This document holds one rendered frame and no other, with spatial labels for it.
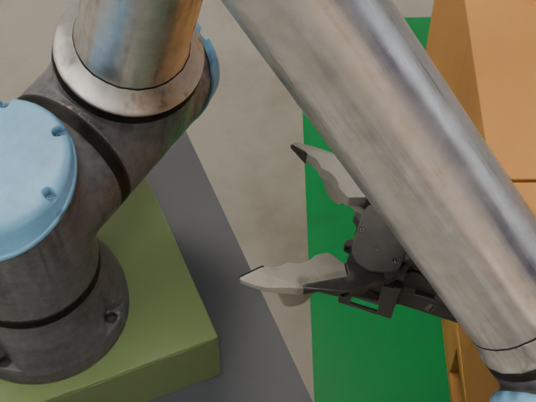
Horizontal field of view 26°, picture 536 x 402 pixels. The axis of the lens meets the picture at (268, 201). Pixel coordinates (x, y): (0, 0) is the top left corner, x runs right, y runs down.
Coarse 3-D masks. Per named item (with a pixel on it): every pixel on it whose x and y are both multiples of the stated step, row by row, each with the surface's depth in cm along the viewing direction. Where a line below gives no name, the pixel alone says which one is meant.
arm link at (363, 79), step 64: (256, 0) 67; (320, 0) 67; (384, 0) 70; (320, 64) 69; (384, 64) 69; (320, 128) 73; (384, 128) 71; (448, 128) 72; (384, 192) 74; (448, 192) 73; (512, 192) 76; (448, 256) 76; (512, 256) 76; (512, 320) 78; (512, 384) 82
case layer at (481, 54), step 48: (480, 0) 195; (528, 0) 195; (432, 48) 230; (480, 48) 189; (528, 48) 189; (480, 96) 183; (528, 96) 183; (528, 144) 178; (528, 192) 173; (480, 384) 185
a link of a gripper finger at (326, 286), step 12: (348, 264) 101; (348, 276) 100; (360, 276) 101; (372, 276) 101; (384, 276) 101; (312, 288) 100; (324, 288) 100; (336, 288) 100; (348, 288) 100; (360, 288) 100
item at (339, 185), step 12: (300, 144) 108; (300, 156) 108; (312, 156) 107; (324, 156) 107; (324, 168) 106; (336, 168) 106; (324, 180) 110; (336, 180) 106; (348, 180) 106; (336, 192) 109; (348, 192) 105; (360, 192) 105; (348, 204) 106; (360, 204) 106
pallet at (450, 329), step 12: (444, 324) 219; (456, 324) 206; (444, 336) 219; (456, 336) 206; (444, 348) 219; (456, 348) 206; (456, 360) 210; (456, 372) 214; (456, 384) 213; (456, 396) 212
